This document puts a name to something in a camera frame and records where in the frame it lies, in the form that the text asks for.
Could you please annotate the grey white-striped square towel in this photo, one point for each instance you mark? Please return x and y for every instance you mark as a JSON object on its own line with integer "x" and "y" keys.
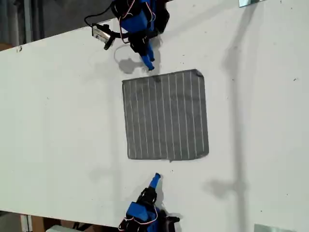
{"x": 166, "y": 116}

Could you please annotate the black camera stalk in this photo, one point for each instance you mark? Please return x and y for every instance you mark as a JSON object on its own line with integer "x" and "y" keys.
{"x": 119, "y": 34}

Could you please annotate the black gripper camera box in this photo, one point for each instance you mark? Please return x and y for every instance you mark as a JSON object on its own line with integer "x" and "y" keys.
{"x": 100, "y": 33}

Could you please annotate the white vertical table post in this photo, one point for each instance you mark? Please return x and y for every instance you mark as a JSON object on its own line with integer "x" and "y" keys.
{"x": 26, "y": 223}

